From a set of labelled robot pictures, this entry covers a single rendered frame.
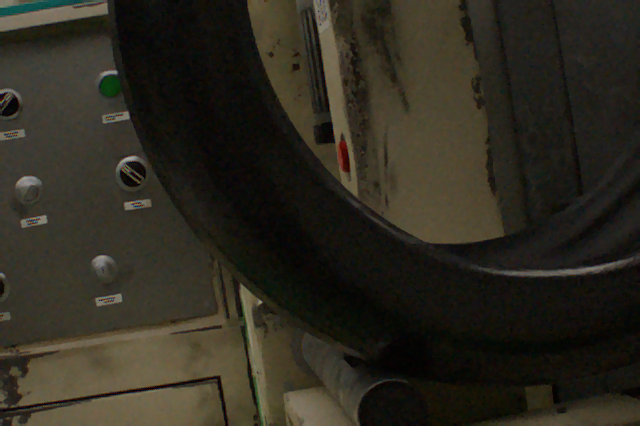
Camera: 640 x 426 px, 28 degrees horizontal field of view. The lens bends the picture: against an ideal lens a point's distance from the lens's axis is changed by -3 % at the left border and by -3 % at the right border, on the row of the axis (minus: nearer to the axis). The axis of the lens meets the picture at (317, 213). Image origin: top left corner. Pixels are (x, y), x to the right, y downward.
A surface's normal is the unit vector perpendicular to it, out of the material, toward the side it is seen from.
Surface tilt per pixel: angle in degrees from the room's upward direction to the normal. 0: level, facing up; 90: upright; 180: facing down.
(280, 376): 90
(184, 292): 90
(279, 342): 90
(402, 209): 90
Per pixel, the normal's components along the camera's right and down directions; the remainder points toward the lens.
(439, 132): 0.12, 0.04
